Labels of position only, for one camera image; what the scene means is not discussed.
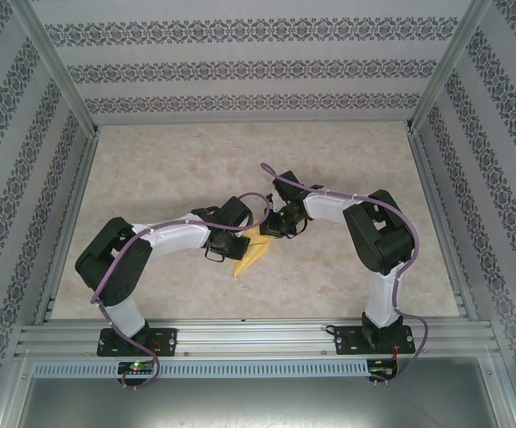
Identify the yellow paper sheet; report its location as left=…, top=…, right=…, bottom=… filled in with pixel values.
left=232, top=224, right=277, bottom=278

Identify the grey metal sheet panel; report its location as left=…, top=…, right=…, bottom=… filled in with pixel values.
left=16, top=376, right=515, bottom=428

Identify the aluminium mounting rail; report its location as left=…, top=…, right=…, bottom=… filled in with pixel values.
left=14, top=317, right=502, bottom=358

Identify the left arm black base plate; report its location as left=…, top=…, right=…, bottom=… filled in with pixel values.
left=96, top=327, right=179, bottom=358

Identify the slotted grey cable duct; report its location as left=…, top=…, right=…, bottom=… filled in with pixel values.
left=32, top=358, right=371, bottom=379

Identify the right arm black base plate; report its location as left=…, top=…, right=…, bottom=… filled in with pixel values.
left=332, top=325, right=414, bottom=357

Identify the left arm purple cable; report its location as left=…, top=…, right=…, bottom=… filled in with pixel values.
left=88, top=191, right=273, bottom=392

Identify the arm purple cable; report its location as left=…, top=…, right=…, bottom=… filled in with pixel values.
left=261, top=162, right=429, bottom=388
left=88, top=191, right=273, bottom=392

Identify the aluminium floor rail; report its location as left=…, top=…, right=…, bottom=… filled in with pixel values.
left=406, top=131, right=481, bottom=322
left=32, top=131, right=102, bottom=326

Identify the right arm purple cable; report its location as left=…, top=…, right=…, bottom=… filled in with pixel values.
left=261, top=162, right=429, bottom=388

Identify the aluminium frame post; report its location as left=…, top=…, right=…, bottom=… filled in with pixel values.
left=404, top=0, right=495, bottom=135
left=12, top=0, right=102, bottom=137

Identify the aluminium frame beam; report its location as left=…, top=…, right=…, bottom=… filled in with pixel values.
left=0, top=351, right=36, bottom=428
left=478, top=351, right=516, bottom=428

